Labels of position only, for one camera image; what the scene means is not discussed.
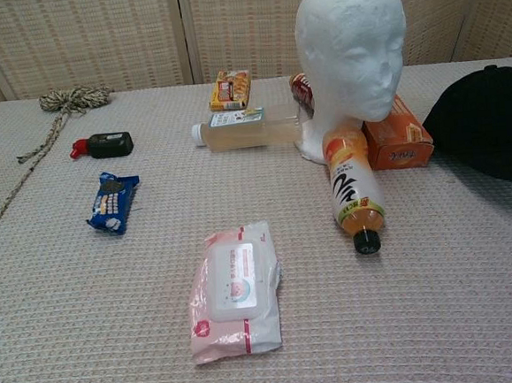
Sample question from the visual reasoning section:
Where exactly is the blue cookie packet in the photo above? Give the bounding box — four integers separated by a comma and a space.
81, 168, 145, 239

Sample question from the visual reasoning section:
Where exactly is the yellow snack box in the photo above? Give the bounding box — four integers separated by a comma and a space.
207, 68, 254, 112

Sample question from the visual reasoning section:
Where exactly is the black baseball cap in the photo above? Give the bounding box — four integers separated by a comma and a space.
417, 63, 512, 189

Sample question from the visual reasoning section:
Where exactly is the braided beige rope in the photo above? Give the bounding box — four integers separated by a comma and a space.
0, 83, 124, 243

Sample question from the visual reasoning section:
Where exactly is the pale woven tablecloth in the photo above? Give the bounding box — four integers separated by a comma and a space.
0, 56, 512, 383

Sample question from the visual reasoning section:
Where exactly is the orange juice bottle black cap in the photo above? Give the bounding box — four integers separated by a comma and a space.
320, 119, 393, 258

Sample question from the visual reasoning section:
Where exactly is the black bottle with red cap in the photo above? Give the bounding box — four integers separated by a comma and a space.
69, 130, 135, 162

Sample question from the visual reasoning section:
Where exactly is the white foam mannequin head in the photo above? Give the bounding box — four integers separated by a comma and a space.
284, 0, 418, 164

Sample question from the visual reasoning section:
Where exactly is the orange cardboard box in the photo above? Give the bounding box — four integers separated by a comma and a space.
359, 91, 436, 173

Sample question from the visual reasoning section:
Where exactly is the clear bottle with white cap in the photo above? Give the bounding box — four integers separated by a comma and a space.
189, 103, 309, 154

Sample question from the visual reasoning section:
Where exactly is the pink wet wipes pack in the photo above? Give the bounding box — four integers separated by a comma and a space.
180, 218, 291, 365

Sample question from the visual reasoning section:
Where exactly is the woven folding screen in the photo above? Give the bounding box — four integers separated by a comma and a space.
0, 0, 512, 106

